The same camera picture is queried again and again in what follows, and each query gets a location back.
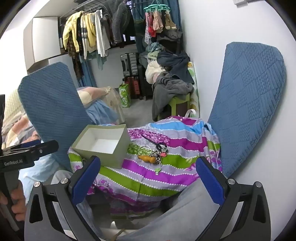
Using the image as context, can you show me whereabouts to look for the white shirt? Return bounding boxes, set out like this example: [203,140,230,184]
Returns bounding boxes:
[95,9,111,57]

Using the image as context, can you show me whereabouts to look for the silver bangle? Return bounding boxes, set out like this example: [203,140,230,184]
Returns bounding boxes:
[138,146,153,156]

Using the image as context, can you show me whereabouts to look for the dark grey coat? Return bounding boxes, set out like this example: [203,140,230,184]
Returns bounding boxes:
[108,0,136,46]

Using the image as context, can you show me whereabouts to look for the grey fleece garment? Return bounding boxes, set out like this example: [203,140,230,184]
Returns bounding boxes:
[151,71,194,121]

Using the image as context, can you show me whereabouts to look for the black garment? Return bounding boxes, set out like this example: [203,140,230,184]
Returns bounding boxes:
[157,30,184,51]

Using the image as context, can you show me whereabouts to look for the hanging small garments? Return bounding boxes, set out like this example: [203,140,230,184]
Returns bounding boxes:
[144,10,178,45]

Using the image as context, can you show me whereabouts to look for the person's left hand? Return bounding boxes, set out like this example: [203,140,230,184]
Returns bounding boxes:
[0,181,26,222]

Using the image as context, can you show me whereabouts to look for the cream striped jacket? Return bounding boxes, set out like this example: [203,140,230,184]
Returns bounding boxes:
[81,13,97,60]

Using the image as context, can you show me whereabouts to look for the light blue cloth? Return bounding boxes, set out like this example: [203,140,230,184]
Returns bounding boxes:
[18,152,73,202]

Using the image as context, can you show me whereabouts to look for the pink cream checkered pillow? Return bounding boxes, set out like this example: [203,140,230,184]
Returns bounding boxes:
[76,86,110,108]

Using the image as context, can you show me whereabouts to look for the green plastic stool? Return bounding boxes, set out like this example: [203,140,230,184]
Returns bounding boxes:
[168,93,190,117]

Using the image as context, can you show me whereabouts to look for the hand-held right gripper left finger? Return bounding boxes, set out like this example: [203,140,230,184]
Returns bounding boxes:
[24,156,102,241]

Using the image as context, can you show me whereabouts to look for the red suitcase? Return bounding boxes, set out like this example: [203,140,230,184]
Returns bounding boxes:
[124,76,141,99]

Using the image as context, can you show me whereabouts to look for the dark blue curtain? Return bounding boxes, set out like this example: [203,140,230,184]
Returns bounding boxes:
[132,0,184,54]

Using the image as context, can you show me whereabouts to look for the cream plush garment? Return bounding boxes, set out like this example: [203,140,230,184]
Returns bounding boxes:
[145,60,166,84]

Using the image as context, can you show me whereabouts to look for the grey suitcase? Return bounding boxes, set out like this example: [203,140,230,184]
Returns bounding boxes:
[120,53,139,78]

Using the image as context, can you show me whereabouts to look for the orange gourd pendant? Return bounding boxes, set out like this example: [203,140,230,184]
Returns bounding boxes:
[137,155,156,163]

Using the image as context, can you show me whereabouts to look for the checkered blanket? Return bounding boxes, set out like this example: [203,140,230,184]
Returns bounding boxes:
[1,89,42,149]

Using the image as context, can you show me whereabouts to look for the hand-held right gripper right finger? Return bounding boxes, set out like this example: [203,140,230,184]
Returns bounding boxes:
[195,156,271,241]

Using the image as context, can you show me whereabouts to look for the black cord pendant necklace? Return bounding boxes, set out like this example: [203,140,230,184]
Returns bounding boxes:
[141,134,167,151]

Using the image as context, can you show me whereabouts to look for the yellow hooded jacket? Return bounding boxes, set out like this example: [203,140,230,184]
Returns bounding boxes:
[62,11,80,53]

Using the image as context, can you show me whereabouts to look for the dark patterned garment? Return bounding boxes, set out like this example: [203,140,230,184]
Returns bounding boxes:
[67,16,85,80]

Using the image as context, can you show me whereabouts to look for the brown beaded bracelet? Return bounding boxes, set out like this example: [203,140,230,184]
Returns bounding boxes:
[151,151,163,165]

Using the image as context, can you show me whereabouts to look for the floral folded mat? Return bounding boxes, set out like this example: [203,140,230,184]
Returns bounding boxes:
[185,61,200,119]

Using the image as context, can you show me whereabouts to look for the striped floral cloth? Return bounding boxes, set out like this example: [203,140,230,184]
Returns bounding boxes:
[68,116,223,219]

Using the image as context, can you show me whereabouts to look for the teal clip hanger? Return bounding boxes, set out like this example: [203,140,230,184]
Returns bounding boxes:
[143,0,171,12]

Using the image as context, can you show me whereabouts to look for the person's right trouser leg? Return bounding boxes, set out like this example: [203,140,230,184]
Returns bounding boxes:
[116,179,223,241]

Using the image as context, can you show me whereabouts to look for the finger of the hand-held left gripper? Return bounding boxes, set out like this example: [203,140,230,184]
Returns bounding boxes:
[0,140,59,168]

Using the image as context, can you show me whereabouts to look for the beige floral bedsheet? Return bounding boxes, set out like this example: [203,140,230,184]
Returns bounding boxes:
[103,88,127,125]

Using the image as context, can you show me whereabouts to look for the green shopping bag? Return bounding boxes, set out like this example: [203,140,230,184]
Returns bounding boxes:
[119,83,131,108]

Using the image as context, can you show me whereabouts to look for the white box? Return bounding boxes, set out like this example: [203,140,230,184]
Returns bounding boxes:
[71,124,131,169]

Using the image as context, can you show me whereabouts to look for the black suitcase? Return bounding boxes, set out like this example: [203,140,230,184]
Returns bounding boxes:
[137,65,154,102]

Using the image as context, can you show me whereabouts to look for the light blue sheet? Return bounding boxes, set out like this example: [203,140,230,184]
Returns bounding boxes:
[84,101,119,126]

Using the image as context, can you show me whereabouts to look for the teal scarf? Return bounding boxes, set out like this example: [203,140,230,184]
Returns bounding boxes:
[87,51,108,70]

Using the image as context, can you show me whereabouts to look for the navy jacket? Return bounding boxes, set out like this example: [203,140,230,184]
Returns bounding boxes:
[157,50,195,85]

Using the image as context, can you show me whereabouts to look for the white low cabinet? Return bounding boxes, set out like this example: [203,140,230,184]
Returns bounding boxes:
[48,54,79,82]

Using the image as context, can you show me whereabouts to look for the light blue clothes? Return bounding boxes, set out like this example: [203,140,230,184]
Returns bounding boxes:
[146,43,165,61]

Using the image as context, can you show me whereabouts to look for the blue quilted cushion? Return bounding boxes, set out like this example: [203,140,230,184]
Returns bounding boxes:
[18,62,93,173]
[207,42,287,178]

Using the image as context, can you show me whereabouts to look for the metal wire shelf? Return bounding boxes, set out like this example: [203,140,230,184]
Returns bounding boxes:
[59,0,130,18]

